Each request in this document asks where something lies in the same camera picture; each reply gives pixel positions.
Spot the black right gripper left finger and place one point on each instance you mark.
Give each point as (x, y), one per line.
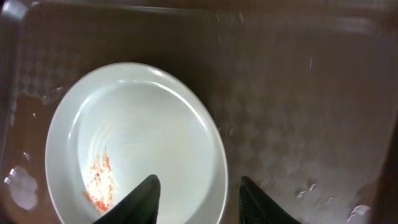
(140, 206)

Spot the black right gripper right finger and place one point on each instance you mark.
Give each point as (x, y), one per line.
(256, 207)

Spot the pale blue plate top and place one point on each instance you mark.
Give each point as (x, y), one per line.
(123, 122)

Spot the brown serving tray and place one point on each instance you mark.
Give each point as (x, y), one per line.
(303, 93)

